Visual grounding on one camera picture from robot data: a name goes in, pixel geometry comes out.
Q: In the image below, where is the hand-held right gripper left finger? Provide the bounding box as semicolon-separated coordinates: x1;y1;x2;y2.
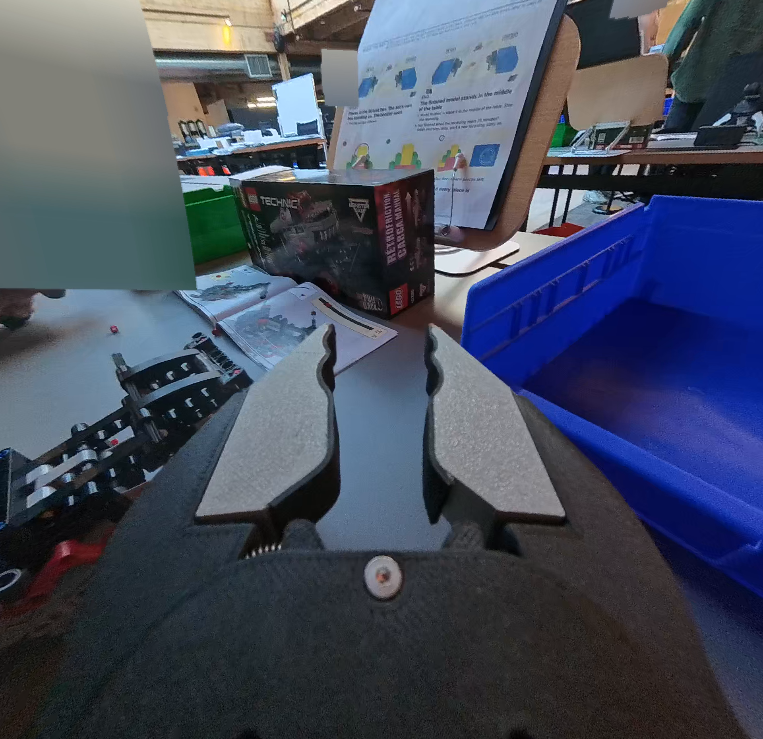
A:
195;323;342;535

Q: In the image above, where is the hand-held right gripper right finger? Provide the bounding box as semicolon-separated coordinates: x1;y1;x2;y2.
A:
422;324;567;532

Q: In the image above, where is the black lego vehicle model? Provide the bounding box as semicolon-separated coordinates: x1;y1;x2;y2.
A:
0;335;254;609

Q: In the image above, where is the lego instruction booklet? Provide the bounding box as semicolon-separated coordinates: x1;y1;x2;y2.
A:
174;266;398;373

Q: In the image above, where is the black lego set box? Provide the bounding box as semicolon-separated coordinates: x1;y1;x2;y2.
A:
229;168;436;320

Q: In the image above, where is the blue plastic bin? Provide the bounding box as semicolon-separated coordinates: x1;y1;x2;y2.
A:
462;194;763;597

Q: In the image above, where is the green plastic bin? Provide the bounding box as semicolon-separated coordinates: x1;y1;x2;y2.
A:
182;184;248;266

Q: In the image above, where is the background work table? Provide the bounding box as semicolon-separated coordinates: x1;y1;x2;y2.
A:
176;134;329;176
538;137;763;215

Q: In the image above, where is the white board panel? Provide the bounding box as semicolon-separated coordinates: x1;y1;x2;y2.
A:
272;74;326;138

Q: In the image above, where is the printed paper instruction sheet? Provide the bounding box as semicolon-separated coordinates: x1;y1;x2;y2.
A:
333;0;570;230

